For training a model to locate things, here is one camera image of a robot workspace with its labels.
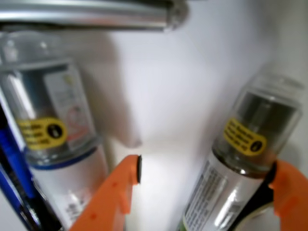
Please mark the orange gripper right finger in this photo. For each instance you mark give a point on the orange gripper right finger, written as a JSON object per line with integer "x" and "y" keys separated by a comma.
{"x": 290, "y": 197}

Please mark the blue whiteboard marker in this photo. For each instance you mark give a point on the blue whiteboard marker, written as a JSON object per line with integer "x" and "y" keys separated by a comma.
{"x": 44, "y": 92}

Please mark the black tape roll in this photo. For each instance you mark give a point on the black tape roll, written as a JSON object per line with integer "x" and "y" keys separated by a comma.
{"x": 261, "y": 198}

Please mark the silver ballpoint pen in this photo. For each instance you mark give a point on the silver ballpoint pen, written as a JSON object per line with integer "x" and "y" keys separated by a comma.
{"x": 44, "y": 15}

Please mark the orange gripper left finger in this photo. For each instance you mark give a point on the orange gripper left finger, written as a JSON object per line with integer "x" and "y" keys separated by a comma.
{"x": 109, "y": 206}

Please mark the blue black ballpoint pen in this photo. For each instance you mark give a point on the blue black ballpoint pen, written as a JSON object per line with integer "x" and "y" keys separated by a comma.
{"x": 17, "y": 185}

